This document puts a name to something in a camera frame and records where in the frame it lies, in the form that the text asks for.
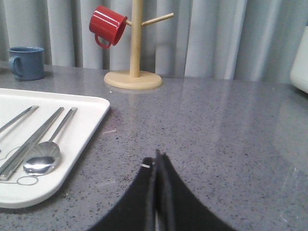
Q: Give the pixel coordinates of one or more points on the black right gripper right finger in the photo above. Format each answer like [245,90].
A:
[177,207]

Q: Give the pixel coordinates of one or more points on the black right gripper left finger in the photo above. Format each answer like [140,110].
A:
[135,211]

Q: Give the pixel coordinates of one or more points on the steel spoon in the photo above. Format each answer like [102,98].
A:
[45,156]

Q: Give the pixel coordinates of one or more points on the steel fork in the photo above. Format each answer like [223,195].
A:
[17,117]

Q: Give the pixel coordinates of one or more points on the cream rabbit print tray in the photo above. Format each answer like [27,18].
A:
[22,190]

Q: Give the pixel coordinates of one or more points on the wooden mug tree stand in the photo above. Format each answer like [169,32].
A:
[134,78]

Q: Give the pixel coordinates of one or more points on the white appliance at right edge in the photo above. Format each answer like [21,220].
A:
[299,72]

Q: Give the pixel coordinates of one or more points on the grey curtain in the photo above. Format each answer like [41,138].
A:
[253,40]

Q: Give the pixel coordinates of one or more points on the blue enamel mug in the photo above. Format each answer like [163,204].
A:
[27,63]

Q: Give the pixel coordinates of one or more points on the red enamel mug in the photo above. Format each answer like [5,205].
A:
[107,26]

